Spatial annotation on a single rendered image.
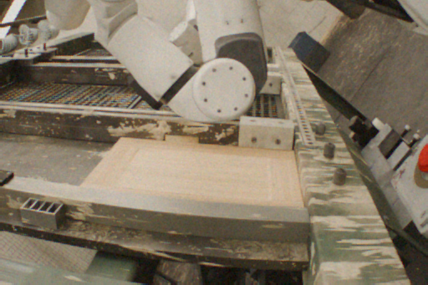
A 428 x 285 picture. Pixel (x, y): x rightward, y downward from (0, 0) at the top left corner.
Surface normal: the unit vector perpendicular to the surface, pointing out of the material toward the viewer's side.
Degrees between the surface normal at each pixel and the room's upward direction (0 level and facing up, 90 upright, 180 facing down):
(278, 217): 56
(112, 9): 136
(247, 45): 90
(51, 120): 90
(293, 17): 90
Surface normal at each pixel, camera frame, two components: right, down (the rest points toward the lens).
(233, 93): 0.11, 0.04
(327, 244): 0.04, -0.95
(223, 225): -0.10, 0.31
